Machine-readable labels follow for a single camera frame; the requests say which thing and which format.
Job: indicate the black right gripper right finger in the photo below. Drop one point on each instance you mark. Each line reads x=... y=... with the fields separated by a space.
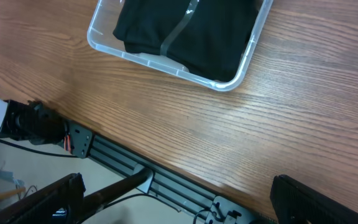
x=296 y=203

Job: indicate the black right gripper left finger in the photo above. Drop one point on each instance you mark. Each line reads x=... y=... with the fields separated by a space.
x=59 y=202

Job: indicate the black pants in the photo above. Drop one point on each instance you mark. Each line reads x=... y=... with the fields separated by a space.
x=206 y=36

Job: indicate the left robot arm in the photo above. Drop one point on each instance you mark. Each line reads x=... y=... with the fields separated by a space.
x=32 y=122

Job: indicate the black table leg bar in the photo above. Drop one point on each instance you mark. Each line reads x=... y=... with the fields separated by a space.
x=96 y=201

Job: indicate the clear plastic storage bin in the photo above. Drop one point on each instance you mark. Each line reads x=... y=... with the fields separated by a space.
x=105 y=17

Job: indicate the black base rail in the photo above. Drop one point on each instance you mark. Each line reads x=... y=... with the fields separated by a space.
x=176 y=191

